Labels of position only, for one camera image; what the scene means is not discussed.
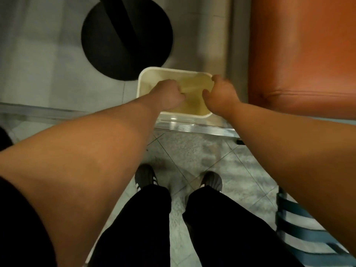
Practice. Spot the person's left hand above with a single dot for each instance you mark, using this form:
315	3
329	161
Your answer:
165	94

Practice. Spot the person's right hand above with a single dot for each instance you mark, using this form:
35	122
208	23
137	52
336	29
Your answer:
222	97

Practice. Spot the person's left fingers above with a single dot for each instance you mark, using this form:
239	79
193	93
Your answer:
180	95

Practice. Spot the person's right thumb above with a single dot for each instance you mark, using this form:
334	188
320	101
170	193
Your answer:
206	95

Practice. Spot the translucent yellow bin liner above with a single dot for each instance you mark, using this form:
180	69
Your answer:
194	103

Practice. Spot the person's left forearm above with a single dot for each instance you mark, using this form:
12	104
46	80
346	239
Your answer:
83	164

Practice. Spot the person's right forearm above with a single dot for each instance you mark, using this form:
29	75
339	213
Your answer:
300	152

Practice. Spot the metal floor threshold strip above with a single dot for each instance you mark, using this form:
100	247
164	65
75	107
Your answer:
180	127

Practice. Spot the white rectangular waste bin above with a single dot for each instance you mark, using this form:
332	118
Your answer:
146	74

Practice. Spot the black round table base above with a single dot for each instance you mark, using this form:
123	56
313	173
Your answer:
119	44

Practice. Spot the black striped right sneaker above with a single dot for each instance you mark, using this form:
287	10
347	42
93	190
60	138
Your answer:
212	181

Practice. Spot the black striped sneaker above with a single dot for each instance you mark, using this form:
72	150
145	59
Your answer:
212	181
145	176

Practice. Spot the black striped left sneaker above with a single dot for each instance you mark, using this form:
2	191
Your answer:
145	176

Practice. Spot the orange leather seat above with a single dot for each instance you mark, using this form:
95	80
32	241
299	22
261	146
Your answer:
303	52

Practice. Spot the black trousers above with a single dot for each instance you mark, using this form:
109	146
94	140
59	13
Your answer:
139	233

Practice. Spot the blue slatted chair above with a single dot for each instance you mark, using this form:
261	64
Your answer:
303	234

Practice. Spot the black shirt sleeve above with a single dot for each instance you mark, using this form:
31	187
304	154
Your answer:
19	225

